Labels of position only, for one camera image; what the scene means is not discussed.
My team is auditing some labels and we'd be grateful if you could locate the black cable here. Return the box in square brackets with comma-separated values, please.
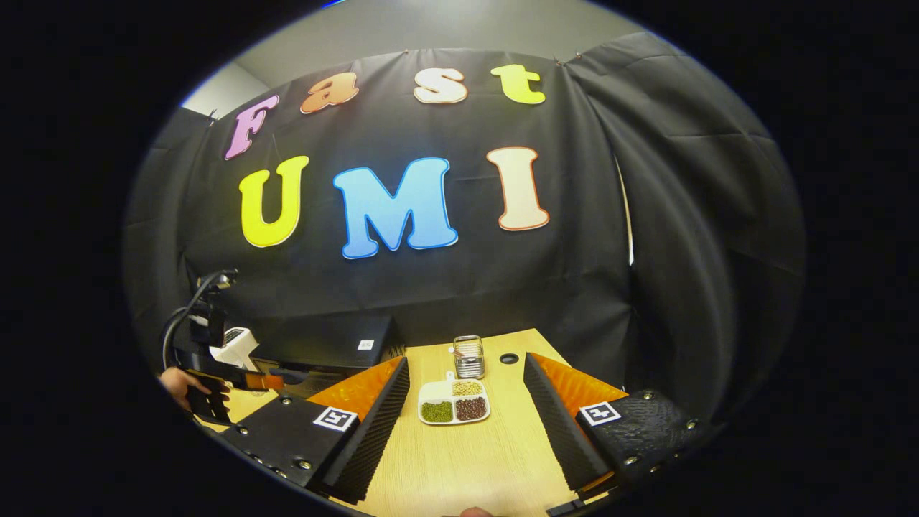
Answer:
[162, 276, 220, 368]

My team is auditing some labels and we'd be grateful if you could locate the black electric oven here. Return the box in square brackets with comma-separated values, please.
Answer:
[248, 312, 404, 403]

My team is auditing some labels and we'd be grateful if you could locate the wire utensil basket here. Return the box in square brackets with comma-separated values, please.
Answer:
[452, 335, 485, 379]

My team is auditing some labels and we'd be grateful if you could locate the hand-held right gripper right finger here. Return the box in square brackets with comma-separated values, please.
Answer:
[523, 352, 713, 493]

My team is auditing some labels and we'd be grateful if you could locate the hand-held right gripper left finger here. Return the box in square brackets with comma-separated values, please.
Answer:
[219, 357, 411, 504]

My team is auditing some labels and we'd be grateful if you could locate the white divided plate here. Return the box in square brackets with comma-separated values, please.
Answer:
[418, 378, 491, 426]

